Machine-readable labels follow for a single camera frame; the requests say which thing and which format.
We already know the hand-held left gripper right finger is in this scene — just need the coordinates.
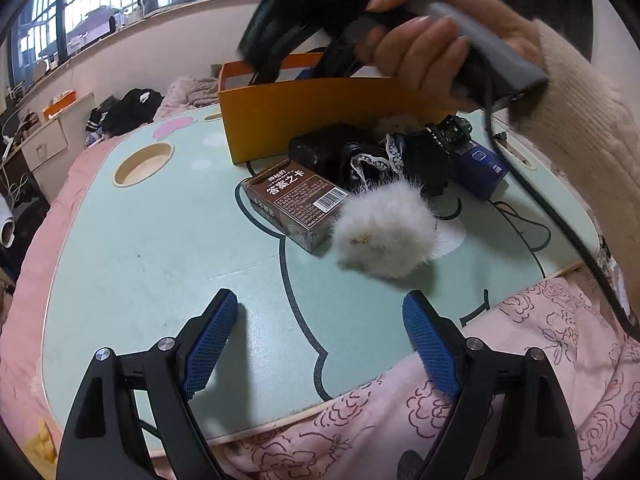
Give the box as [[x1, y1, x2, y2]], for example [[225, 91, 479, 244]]
[[401, 290, 585, 480]]

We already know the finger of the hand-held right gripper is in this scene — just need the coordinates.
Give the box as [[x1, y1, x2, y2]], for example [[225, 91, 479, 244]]
[[316, 40, 373, 80], [247, 35, 302, 86]]

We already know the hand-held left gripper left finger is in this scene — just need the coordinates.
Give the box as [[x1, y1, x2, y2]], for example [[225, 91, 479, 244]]
[[56, 288, 239, 480]]

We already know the orange cardboard box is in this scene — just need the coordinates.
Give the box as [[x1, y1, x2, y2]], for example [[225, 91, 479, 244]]
[[217, 52, 458, 166]]

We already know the small blue box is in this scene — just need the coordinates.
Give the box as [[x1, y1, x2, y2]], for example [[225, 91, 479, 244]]
[[452, 137, 511, 201]]

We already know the white fluffy pompom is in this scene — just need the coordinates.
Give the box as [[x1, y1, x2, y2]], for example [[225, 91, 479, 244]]
[[330, 180, 443, 278]]

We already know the black lace cloth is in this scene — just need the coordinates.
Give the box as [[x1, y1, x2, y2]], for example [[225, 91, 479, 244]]
[[340, 130, 461, 198]]

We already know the brown card box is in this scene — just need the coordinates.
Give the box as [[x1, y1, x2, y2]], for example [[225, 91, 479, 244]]
[[240, 159, 349, 255]]

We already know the mint green cartoon desktop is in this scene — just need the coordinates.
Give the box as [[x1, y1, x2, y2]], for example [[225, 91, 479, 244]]
[[40, 105, 601, 448]]

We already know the person's right hand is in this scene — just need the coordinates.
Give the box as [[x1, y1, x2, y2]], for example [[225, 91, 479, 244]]
[[355, 0, 546, 92]]

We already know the black pouch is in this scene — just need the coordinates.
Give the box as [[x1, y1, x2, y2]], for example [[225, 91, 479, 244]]
[[288, 122, 386, 186]]

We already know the pink rose print blanket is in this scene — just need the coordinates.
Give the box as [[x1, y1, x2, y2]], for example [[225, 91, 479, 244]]
[[220, 260, 640, 480]]

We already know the black white-striped clothes pile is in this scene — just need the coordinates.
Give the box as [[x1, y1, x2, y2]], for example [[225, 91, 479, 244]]
[[85, 87, 166, 148]]

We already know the pink bed sheet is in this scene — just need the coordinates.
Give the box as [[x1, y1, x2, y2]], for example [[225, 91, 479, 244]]
[[0, 145, 121, 480]]

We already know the small orange box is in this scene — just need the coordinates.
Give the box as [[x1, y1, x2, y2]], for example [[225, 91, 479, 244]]
[[42, 91, 77, 121]]

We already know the white cabinet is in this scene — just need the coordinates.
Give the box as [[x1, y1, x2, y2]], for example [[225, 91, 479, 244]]
[[20, 92, 96, 171]]

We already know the white hair dryer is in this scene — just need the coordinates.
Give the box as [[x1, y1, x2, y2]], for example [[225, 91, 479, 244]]
[[0, 197, 16, 248]]

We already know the black cable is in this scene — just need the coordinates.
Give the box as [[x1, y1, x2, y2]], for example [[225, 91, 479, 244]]
[[480, 102, 640, 343]]

